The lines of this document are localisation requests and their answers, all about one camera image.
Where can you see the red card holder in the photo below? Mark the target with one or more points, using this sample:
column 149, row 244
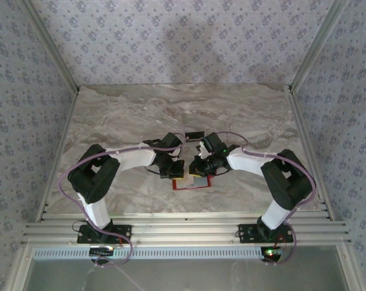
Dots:
column 201, row 185

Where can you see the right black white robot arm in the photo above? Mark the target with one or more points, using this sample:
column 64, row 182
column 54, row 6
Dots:
column 246, row 160

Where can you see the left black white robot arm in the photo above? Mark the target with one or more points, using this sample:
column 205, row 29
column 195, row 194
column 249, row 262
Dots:
column 131, row 157

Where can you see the left black controller board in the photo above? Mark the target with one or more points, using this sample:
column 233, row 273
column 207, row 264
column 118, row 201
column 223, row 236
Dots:
column 102, row 251

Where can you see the black controller board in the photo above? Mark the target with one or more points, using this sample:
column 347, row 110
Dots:
column 102, row 251
column 272, row 253

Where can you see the right black controller board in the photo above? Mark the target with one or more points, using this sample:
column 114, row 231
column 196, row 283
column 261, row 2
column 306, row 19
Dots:
column 272, row 253

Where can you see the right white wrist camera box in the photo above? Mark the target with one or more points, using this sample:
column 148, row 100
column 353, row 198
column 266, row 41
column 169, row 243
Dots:
column 204, row 150

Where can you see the aluminium mounting rail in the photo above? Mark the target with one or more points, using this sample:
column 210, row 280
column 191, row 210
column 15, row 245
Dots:
column 185, row 230

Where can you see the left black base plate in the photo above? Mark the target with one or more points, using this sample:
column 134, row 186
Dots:
column 125, row 232

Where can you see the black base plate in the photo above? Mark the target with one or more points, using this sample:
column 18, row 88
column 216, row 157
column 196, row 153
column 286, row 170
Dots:
column 125, row 232
column 246, row 233

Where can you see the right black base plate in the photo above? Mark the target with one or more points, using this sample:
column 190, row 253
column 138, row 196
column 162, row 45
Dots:
column 246, row 233

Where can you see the aluminium side rail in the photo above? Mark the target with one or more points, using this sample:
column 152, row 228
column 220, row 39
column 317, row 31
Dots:
column 62, row 136
column 301, row 121

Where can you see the aluminium corner post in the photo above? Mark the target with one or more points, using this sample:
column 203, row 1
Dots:
column 53, row 45
column 316, row 45

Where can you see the aluminium frame bar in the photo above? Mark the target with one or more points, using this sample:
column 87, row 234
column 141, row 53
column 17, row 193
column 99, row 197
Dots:
column 351, row 266
column 20, row 266

